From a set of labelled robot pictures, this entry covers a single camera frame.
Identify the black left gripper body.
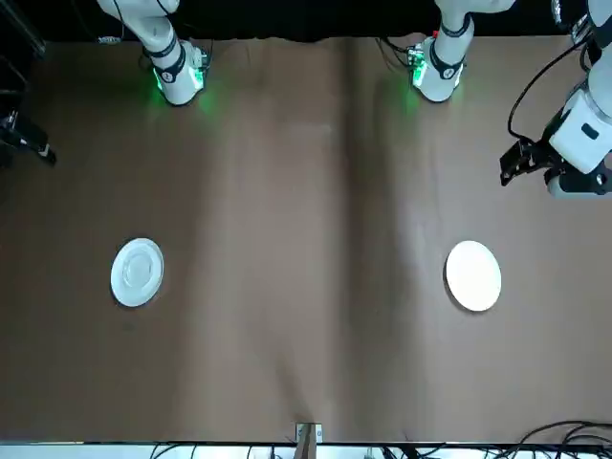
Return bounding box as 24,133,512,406
525,137,568,179

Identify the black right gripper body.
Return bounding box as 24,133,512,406
0,108,31,149

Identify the clear petri dish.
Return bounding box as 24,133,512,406
121,251,155,292

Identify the white round plate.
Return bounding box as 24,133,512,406
110,237,165,308
445,240,503,314

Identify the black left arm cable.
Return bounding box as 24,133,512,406
507,28,599,144

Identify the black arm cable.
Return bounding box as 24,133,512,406
507,28,599,144
112,0,176,42

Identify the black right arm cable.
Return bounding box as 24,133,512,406
112,0,176,42

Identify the black base cable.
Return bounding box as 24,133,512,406
379,36,413,66

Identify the aluminium camera mount post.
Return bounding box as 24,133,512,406
295,421,323,459

